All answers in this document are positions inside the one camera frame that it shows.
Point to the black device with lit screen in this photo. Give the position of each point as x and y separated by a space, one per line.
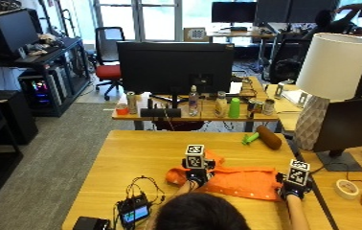
134 212

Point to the office chair with red seat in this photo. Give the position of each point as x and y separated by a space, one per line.
108 72

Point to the white marker cube glove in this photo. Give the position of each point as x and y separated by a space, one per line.
297 172
194 156

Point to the person's left hand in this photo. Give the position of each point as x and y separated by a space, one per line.
197 177

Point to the white marker cube right glove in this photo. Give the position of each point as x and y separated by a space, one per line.
297 172

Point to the dark drink can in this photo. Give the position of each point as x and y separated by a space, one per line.
254 108

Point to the small grey stand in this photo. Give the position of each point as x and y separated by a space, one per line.
278 91
302 99

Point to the beige bottle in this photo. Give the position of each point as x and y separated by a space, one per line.
221 105

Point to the small background monitor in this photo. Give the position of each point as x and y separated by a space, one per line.
233 12

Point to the small orange cup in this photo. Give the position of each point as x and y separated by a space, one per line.
122 110

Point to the white table lamp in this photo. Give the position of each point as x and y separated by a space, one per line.
331 67

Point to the white paper sheet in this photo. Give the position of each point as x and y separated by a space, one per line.
234 87

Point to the black box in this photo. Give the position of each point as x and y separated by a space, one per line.
90 223

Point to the clear plastic bottle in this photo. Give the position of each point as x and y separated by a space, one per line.
193 102

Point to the cardboard box with checker print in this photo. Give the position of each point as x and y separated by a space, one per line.
195 34

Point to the white marker cube left glove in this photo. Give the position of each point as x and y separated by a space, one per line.
194 156

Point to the computer tower with coloured lights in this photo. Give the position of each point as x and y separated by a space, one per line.
40 89

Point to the black monitor on square stand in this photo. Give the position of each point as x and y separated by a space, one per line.
350 124

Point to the the person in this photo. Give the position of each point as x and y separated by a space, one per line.
199 212

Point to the black office chair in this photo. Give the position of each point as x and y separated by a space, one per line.
289 60

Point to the orange cloth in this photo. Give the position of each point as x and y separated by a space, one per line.
239 182

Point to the black soundbar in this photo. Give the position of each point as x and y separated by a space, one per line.
159 112

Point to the person's right hand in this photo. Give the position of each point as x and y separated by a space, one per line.
294 191

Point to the black shelf desk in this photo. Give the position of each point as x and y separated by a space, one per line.
57 52

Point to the large black monitor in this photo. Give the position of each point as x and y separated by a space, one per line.
174 67

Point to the large black case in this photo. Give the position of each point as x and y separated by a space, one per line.
6 33

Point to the wide background monitor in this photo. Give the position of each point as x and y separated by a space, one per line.
295 11

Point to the green cup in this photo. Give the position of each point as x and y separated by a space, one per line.
234 108

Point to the glass jar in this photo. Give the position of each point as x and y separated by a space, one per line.
269 107

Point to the white tape roll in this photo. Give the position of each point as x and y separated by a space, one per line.
346 189

